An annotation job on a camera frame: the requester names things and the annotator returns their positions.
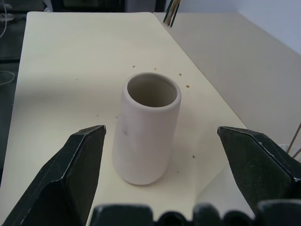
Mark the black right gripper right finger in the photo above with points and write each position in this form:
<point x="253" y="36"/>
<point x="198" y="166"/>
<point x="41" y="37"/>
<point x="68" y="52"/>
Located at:
<point x="256" y="164"/>

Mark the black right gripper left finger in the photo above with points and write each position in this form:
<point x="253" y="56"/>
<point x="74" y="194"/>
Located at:
<point x="65" y="174"/>

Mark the flower bouquet stems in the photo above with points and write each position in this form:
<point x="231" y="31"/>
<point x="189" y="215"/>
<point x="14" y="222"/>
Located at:
<point x="171" y="11"/>
<point x="295" y="143"/>

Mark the white cylindrical ceramic vase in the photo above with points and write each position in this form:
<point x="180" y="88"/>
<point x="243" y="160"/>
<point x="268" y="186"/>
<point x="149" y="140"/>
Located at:
<point x="145" y="136"/>

